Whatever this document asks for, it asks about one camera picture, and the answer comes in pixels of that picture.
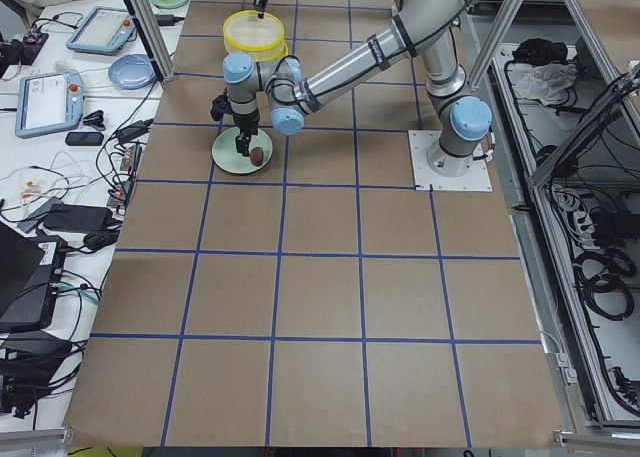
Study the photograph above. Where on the brown bun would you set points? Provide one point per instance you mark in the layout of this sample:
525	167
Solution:
257	156

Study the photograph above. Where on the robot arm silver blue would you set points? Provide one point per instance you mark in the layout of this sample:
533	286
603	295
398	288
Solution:
417	28

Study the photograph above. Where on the light green plate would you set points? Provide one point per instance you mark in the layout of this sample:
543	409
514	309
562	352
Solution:
229	160

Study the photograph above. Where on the black power adapter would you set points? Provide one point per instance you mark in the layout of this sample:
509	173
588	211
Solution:
164	20

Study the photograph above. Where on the blue plate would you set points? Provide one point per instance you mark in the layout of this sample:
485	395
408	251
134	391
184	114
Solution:
133	71

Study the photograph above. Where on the far teach pendant tablet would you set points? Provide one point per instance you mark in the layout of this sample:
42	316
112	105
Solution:
103	31

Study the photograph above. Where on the teach pendant tablet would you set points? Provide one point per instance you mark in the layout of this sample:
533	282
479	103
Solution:
103	31
49	103

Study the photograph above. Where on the near teach pendant tablet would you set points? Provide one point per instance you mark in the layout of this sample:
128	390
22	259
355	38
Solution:
49	103

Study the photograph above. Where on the aluminium frame post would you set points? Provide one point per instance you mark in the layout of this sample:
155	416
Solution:
151	38

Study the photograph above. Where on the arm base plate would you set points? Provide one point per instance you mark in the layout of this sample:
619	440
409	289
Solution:
435	170

